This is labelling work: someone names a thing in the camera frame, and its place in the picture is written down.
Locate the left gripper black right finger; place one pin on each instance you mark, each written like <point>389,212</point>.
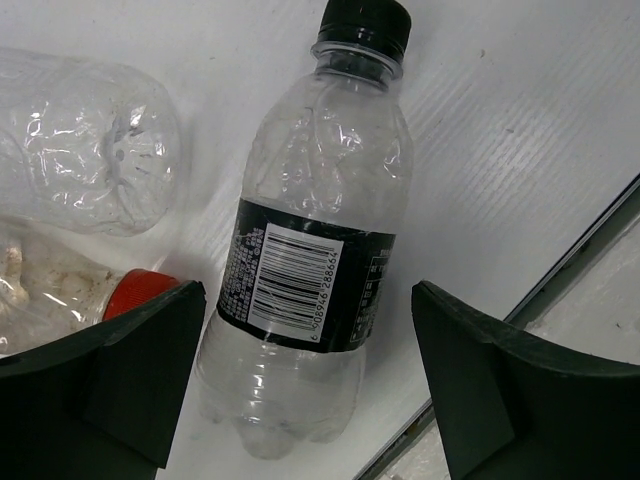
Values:
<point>510,405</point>

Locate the large clear unlabelled bottle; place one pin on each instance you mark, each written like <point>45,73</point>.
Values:
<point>87,146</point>

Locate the red-capped red-label bottle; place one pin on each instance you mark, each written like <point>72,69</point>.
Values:
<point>50,291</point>

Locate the black-capped black-label clear bottle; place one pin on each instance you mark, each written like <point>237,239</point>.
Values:
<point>324,192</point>

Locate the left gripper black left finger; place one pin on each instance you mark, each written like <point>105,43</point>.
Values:
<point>102,403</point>

